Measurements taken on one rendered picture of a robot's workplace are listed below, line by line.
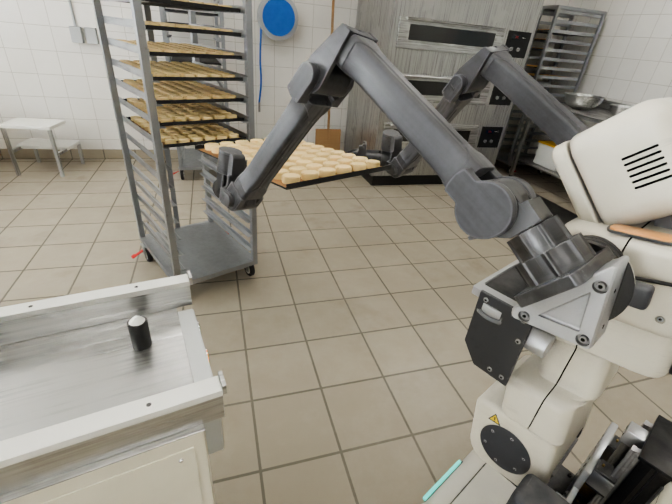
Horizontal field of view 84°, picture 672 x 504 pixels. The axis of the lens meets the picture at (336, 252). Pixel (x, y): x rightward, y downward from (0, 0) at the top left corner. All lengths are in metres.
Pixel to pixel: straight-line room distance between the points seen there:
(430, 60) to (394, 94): 3.35
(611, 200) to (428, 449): 1.26
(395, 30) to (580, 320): 3.43
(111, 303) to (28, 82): 4.08
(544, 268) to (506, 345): 0.26
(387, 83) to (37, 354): 0.73
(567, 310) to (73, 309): 0.79
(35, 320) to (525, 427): 0.91
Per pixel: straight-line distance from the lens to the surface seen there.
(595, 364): 0.78
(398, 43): 3.78
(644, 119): 0.62
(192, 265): 2.28
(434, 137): 0.58
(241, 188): 0.92
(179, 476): 0.71
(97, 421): 0.61
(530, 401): 0.82
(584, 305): 0.54
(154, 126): 1.81
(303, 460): 1.57
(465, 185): 0.53
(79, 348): 0.81
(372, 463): 1.59
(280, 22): 4.38
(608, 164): 0.63
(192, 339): 0.77
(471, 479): 1.33
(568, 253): 0.52
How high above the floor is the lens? 1.35
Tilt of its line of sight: 30 degrees down
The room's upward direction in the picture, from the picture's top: 6 degrees clockwise
